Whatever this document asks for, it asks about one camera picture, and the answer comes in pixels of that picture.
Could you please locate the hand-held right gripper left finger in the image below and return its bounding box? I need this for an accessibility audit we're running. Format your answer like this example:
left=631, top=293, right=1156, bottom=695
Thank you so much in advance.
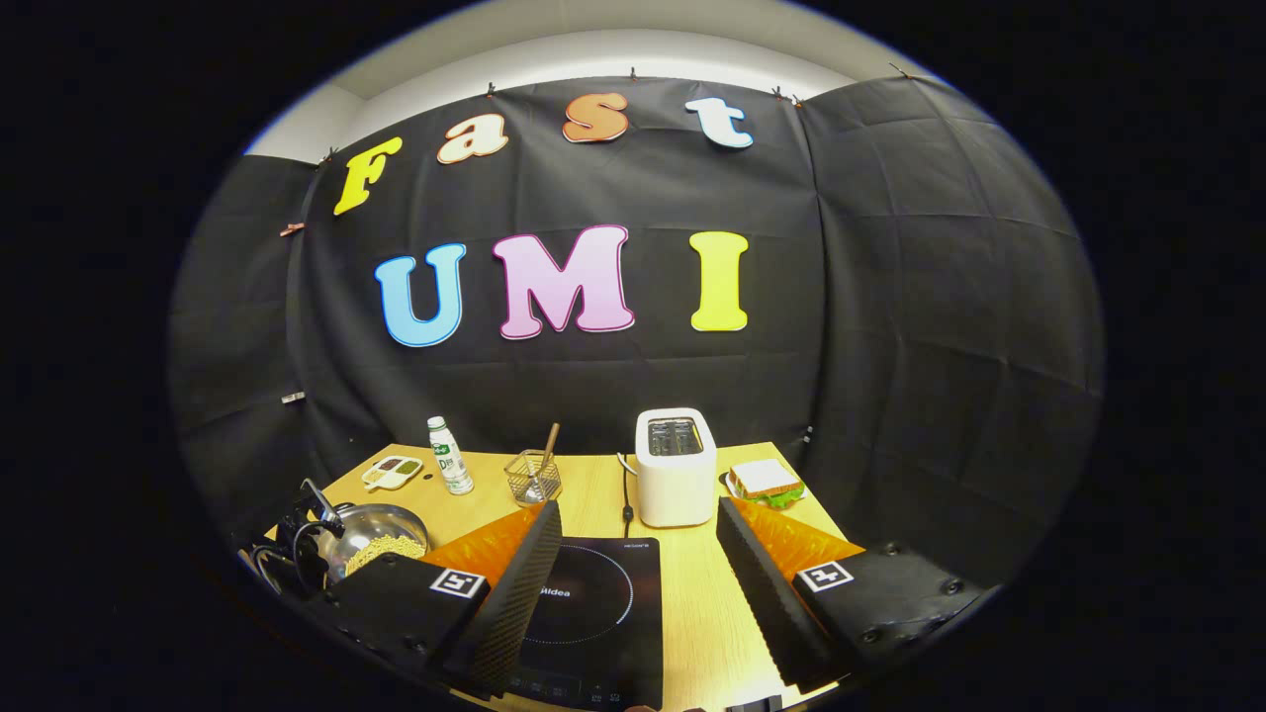
left=307, top=499, right=563, bottom=698

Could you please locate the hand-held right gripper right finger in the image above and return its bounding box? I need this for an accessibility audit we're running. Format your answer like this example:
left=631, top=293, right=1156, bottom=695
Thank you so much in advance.
left=716, top=496, right=990, bottom=693

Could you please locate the black induction cooktop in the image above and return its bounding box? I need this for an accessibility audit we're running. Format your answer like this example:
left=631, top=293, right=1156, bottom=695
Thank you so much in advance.
left=495, top=536, right=666, bottom=711

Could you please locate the steel pot with black handles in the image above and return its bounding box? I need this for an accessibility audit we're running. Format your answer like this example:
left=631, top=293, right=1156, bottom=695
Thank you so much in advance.
left=316, top=502, right=431, bottom=584

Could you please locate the pile of soybeans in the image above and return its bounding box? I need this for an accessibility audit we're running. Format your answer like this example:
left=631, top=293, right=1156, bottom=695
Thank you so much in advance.
left=344, top=534, right=426, bottom=578

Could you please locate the white divided dish of beans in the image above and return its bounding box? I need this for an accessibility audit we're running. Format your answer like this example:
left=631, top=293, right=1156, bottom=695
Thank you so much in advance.
left=361, top=455, right=424, bottom=491

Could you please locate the sandwich with lettuce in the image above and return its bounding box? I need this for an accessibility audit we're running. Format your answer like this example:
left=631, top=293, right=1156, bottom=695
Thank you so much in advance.
left=730, top=458, right=804, bottom=510

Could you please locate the white toaster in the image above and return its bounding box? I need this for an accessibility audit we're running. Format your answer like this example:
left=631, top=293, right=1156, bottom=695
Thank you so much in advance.
left=635, top=407, right=718, bottom=528

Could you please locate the white drink bottle green label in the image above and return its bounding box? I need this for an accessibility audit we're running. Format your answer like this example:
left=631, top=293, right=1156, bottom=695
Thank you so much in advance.
left=427, top=415, right=475, bottom=495

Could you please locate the black backdrop cloth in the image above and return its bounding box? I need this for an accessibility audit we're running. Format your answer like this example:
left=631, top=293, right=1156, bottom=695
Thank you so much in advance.
left=166, top=74, right=1104, bottom=594

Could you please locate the wire mesh basket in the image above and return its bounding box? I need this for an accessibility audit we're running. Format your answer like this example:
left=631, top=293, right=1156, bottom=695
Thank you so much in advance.
left=504, top=450, right=563, bottom=507

